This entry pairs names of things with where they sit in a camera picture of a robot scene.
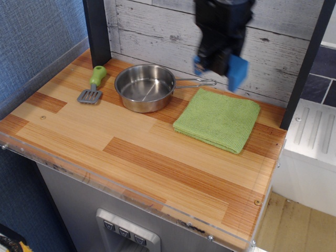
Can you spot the dark left cabinet post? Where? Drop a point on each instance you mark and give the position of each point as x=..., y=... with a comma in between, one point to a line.
x=97, y=30

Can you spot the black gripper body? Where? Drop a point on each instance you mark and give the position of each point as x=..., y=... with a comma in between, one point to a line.
x=223, y=25

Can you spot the yellow object at corner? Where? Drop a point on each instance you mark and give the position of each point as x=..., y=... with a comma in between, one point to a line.
x=13, y=245

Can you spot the dark cabinet post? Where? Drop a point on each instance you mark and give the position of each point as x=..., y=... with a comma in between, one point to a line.
x=312, y=50
x=97, y=30

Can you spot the green folded cloth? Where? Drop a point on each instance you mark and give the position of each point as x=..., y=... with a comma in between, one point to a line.
x=218, y=120

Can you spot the grey toy fridge cabinet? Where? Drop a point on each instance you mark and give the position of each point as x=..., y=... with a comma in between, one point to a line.
x=78, y=194

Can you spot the blue arch-shaped wooden handle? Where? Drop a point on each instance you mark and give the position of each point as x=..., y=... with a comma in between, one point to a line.
x=236, y=74

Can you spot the stainless steel pan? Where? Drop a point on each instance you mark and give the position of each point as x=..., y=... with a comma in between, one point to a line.
x=146, y=88

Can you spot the silver dispenser panel with buttons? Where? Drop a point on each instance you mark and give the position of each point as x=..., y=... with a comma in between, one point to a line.
x=119, y=234

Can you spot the white ribbed sink unit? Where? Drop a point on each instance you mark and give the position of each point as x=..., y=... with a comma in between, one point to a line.
x=306, y=169

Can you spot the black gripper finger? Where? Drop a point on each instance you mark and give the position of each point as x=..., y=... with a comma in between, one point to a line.
x=220, y=61
x=205, y=60

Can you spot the green handled grey spatula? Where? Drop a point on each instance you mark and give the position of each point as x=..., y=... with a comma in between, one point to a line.
x=92, y=95

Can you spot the dark right cabinet post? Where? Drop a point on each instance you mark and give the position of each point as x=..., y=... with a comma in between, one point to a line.
x=312, y=50

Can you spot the clear acrylic edge guard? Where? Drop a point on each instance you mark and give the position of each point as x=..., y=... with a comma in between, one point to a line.
x=208, y=191

